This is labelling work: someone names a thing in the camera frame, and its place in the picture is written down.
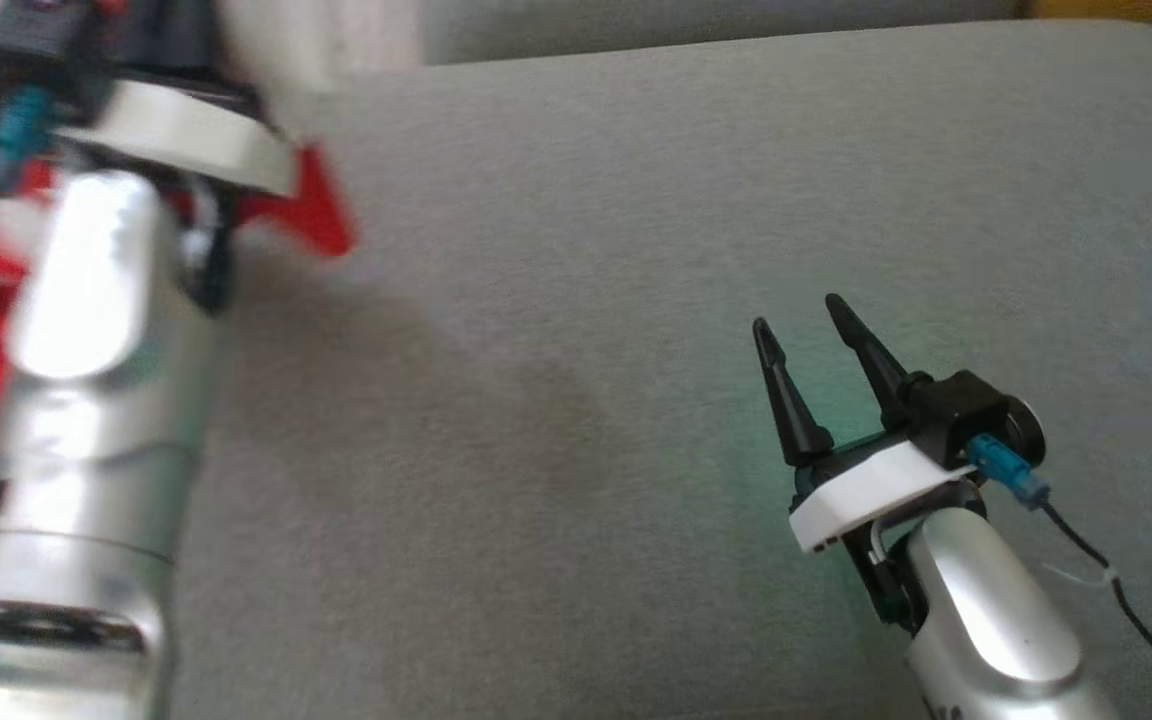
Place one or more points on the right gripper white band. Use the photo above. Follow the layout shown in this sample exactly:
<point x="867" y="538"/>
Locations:
<point x="871" y="485"/>

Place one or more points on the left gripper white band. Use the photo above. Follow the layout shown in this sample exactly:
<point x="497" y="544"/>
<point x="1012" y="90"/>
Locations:
<point x="186" y="135"/>

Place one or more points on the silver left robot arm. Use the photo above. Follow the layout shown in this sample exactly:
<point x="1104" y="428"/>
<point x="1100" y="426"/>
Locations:
<point x="86" y="450"/>

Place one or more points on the large grey sofa seat cushion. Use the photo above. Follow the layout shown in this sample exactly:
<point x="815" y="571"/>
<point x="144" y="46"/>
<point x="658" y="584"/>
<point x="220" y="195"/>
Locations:
<point x="586" y="300"/>

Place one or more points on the yellow sofa back cushion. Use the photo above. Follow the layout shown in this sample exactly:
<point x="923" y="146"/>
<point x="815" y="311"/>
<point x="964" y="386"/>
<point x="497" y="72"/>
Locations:
<point x="1136" y="12"/>

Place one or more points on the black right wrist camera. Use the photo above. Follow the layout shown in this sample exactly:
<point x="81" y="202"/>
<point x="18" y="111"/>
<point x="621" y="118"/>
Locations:
<point x="966" y="405"/>

